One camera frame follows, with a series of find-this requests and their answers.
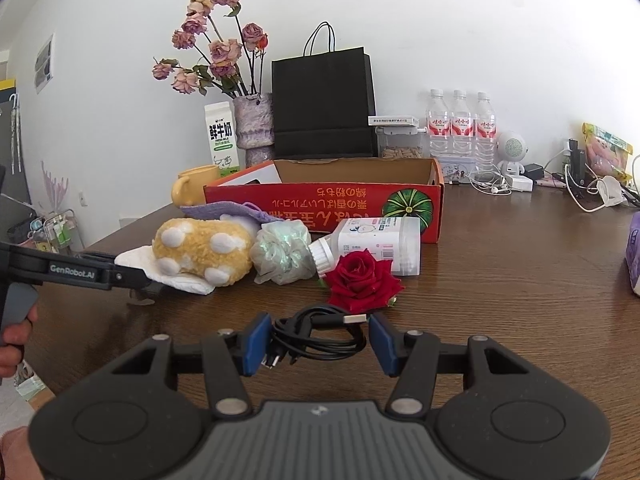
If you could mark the person's left hand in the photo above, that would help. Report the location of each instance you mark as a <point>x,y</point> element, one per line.
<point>11,350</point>

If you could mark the white green milk carton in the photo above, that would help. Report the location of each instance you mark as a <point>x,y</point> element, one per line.
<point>220,135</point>

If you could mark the dried pink roses bouquet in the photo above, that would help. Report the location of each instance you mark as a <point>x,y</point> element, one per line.
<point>222,52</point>

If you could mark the white pill bottle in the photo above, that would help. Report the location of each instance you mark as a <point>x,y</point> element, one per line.
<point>380,245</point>

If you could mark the yellow mug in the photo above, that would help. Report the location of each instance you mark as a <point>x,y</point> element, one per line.
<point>192,185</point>

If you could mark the white charger block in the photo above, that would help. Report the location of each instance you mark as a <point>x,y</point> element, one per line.
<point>520,183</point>

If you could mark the clear container of seeds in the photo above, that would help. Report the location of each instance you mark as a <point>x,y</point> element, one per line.
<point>400,150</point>

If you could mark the red artificial rose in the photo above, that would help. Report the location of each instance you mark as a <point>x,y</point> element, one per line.
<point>357,280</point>

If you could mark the white round speaker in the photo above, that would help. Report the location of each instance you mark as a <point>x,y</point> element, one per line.
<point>512,147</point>

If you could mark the small flat white box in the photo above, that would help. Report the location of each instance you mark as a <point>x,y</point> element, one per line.
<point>392,120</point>

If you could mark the clear water bottle red label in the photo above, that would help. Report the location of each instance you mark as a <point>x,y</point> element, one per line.
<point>439,130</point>
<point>462,130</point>
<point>485,135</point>

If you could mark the printed tin box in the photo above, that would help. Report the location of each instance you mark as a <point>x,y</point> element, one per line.
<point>456,170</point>

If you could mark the black paper bag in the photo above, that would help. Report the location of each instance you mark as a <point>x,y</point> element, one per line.
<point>325,105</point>

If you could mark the purple mottled vase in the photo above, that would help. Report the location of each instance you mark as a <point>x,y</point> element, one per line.
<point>252,120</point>

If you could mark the white face mask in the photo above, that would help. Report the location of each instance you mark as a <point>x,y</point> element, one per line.
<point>610,190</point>

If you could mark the white earphones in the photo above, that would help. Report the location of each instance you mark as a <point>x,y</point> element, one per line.
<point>495,189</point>

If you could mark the red cardboard box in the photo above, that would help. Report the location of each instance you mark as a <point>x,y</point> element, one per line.
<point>300,202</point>

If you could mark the black upright stand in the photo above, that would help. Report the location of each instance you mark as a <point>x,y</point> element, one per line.
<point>577,160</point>

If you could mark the purple knit cloth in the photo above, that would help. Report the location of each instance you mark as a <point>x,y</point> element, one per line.
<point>210,211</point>

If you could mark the white wall outlet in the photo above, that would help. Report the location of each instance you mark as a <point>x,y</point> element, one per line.
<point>82,199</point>

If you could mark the wall poster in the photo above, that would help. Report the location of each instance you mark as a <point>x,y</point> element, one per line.
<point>44,65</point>

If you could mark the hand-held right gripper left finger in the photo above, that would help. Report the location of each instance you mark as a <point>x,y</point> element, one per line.
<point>257,345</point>

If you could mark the purple packet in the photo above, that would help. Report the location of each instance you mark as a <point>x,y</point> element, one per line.
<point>634,260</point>

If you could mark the yellow pink snack bag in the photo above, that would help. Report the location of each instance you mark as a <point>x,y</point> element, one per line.
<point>607,152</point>

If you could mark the black power adapter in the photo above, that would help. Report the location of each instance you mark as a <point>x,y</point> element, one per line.
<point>535,171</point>

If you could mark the yellow white plush toy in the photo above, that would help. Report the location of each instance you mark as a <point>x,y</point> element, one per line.
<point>195,247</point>

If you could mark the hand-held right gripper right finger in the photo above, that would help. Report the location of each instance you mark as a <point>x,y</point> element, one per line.
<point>385,347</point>

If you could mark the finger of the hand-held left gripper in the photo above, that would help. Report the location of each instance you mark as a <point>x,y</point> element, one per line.
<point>100,259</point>
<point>132,281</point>

